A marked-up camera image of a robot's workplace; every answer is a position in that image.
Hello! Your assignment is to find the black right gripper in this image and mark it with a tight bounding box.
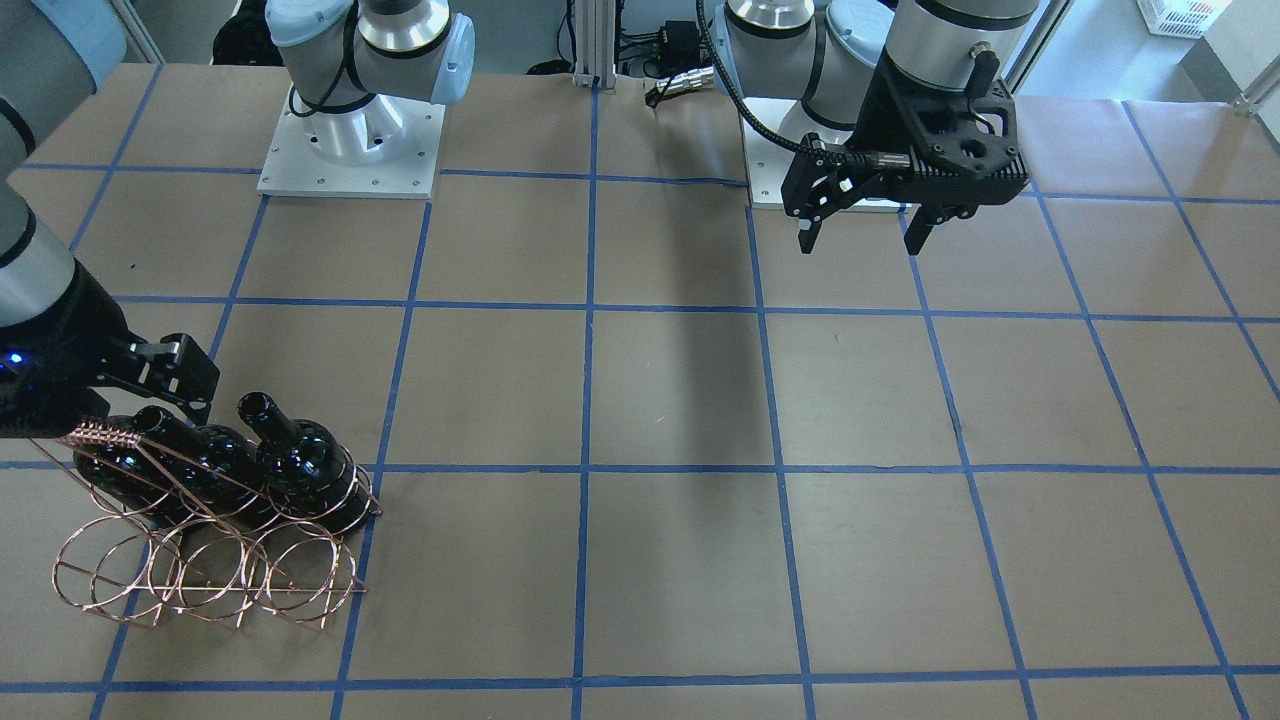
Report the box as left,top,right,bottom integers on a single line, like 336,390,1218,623
1,265,221,439

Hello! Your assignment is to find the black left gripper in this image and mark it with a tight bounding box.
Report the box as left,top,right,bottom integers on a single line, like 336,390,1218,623
781,50,1030,256

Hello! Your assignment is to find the dark wine bottle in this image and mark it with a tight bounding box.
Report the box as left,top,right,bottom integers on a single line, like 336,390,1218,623
132,406,280,532

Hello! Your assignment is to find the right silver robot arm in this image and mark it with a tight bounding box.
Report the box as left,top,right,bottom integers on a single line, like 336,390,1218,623
3,1,477,439

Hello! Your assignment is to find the far wine bottle in basket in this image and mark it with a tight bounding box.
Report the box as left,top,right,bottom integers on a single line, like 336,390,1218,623
74,406,218,530

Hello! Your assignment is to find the wine bottle in basket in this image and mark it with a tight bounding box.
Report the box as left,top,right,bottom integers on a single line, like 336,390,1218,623
237,391,372,536
74,406,218,530

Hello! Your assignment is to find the near wine bottle in basket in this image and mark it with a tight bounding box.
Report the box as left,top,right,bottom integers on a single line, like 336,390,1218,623
237,391,372,536

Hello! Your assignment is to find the white plastic basket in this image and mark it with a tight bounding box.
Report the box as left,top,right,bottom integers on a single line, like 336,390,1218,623
1135,0,1231,40

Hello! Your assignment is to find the black braided cable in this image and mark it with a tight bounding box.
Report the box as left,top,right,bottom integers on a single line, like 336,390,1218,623
696,0,916,170

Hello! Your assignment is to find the copper wire wine basket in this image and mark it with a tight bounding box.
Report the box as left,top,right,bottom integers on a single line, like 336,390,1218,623
50,420,369,633

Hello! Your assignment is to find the aluminium frame post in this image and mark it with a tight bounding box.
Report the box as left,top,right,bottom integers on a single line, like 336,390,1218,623
571,0,620,94

